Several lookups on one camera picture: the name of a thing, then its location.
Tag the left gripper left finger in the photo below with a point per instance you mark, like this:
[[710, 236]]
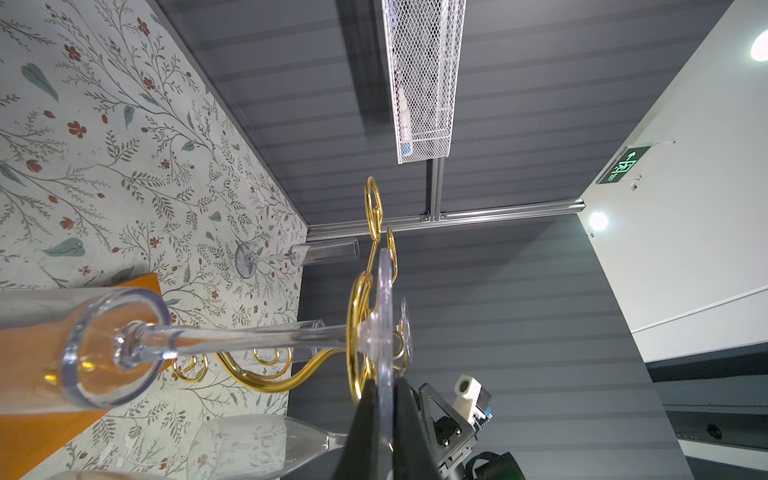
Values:
[[359, 458]]

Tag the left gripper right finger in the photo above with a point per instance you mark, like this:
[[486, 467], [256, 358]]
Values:
[[412, 457]]

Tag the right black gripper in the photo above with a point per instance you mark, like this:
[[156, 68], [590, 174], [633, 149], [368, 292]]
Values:
[[450, 437]]

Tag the clear flute glass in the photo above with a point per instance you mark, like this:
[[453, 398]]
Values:
[[248, 257], [260, 446], [99, 348], [403, 343]]

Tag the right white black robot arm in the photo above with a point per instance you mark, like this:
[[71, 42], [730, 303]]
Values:
[[486, 464]]

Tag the orange wooden rack base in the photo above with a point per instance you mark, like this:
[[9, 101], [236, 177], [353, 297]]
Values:
[[62, 357]]

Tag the clear flute glass front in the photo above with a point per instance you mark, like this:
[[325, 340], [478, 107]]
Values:
[[260, 446]]

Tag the items in white basket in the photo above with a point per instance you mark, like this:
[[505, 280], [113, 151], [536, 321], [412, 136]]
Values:
[[404, 123]]

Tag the floral table mat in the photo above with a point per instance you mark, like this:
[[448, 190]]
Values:
[[118, 162]]

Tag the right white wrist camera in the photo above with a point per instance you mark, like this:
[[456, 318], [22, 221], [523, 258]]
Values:
[[472, 400]]

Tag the gold wire glass rack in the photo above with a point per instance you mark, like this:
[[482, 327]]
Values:
[[367, 340]]

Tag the white mesh wall basket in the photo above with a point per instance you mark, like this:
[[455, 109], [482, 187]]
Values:
[[423, 41]]

